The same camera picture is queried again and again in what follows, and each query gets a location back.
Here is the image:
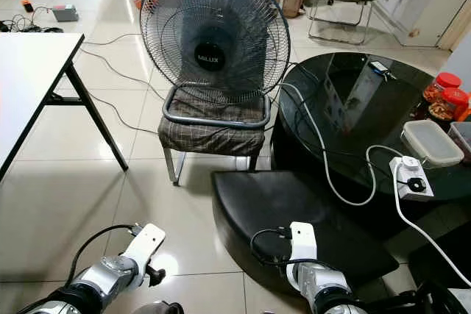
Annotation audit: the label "white table with black legs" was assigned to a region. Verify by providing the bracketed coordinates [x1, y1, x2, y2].
[0, 32, 130, 179]

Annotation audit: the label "clear plastic box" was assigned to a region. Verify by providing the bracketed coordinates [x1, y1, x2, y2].
[449, 121, 471, 165]

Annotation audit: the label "thin grey floor wire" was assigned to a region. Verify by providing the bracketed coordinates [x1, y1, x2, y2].
[79, 32, 169, 135]

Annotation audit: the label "tangled black floor cables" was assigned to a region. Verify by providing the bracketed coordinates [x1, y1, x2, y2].
[0, 10, 66, 34]

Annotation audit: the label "black plug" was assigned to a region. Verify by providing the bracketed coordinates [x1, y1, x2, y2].
[405, 178, 428, 195]

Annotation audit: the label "black leather stool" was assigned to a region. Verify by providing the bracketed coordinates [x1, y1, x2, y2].
[210, 170, 400, 297]

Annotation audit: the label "plaid cushion metal chair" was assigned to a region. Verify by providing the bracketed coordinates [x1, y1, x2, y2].
[158, 82, 272, 186]

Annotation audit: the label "small phone with keys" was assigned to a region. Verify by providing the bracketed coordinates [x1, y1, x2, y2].
[369, 60, 398, 81]

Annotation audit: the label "white power strip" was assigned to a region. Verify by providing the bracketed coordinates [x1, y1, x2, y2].
[389, 155, 436, 203]

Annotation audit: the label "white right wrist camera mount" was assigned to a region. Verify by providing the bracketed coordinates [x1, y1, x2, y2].
[288, 221, 319, 263]

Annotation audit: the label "black MILUX electric fan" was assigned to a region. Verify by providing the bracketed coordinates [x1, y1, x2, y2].
[140, 0, 291, 106]

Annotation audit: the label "red lid snack jar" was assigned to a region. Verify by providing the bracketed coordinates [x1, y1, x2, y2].
[432, 88, 470, 123]
[423, 72, 463, 104]

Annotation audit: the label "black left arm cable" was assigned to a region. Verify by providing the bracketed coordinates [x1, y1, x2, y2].
[79, 224, 144, 285]

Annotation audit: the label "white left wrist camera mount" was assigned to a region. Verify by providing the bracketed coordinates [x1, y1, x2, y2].
[126, 224, 167, 271]

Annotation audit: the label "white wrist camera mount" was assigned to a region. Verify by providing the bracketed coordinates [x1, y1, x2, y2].
[288, 221, 319, 263]
[126, 224, 167, 271]

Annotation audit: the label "clear plastic lidded container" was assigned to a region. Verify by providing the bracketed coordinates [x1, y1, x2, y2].
[401, 119, 465, 169]

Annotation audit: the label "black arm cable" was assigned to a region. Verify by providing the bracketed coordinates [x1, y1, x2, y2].
[249, 226, 295, 267]
[79, 224, 144, 285]

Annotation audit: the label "round black glass table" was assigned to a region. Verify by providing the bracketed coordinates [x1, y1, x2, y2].
[271, 52, 471, 221]

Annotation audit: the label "white fan power cable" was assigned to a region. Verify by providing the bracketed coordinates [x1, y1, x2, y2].
[279, 82, 404, 207]

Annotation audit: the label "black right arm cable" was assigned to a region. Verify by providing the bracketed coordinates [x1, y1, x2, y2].
[249, 226, 295, 267]

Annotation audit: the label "grey box on floor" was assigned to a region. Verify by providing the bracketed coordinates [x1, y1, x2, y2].
[52, 4, 80, 23]

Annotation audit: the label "white power strip cable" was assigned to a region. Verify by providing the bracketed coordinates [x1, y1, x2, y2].
[393, 165, 471, 290]

